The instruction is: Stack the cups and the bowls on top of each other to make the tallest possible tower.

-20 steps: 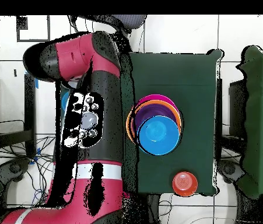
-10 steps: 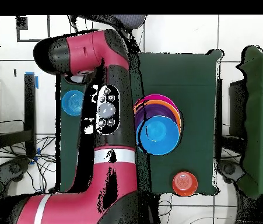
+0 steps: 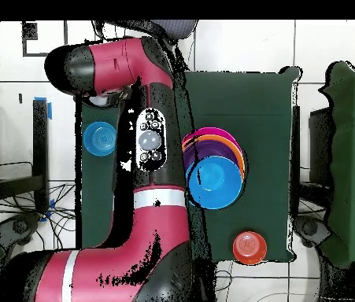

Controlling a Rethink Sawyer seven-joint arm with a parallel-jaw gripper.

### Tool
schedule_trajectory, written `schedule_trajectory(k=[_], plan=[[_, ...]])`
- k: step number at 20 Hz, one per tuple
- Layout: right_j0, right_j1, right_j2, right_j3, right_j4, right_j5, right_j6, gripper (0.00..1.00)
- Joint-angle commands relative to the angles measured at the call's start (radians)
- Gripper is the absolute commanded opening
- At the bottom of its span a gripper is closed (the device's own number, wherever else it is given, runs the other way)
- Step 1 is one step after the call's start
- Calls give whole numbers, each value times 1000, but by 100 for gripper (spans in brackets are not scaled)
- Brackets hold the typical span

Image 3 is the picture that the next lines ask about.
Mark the purple bowl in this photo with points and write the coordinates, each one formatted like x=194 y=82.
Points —
x=211 y=148

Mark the medium blue bowl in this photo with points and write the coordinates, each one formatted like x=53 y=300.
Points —
x=218 y=182

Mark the large pink bowl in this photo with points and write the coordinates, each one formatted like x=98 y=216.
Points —
x=215 y=130

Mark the large orange bowl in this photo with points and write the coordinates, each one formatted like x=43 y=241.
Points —
x=224 y=139

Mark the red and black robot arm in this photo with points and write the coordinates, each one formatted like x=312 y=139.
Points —
x=152 y=226

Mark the small blue bowl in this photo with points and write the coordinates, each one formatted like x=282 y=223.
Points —
x=100 y=138

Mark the dark green tablecloth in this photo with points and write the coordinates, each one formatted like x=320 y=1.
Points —
x=243 y=103

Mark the small orange bowl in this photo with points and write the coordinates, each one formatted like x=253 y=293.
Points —
x=249 y=248

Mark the blue tape strip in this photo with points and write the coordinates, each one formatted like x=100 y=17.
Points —
x=50 y=111

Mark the black metal stand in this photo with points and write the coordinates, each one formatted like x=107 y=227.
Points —
x=40 y=141

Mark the grey mesh office chair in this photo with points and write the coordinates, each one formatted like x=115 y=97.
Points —
x=177 y=26

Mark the black chair base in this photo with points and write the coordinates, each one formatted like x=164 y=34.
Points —
x=16 y=226
x=309 y=228

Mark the black square floor frame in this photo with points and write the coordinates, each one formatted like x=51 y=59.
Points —
x=29 y=34

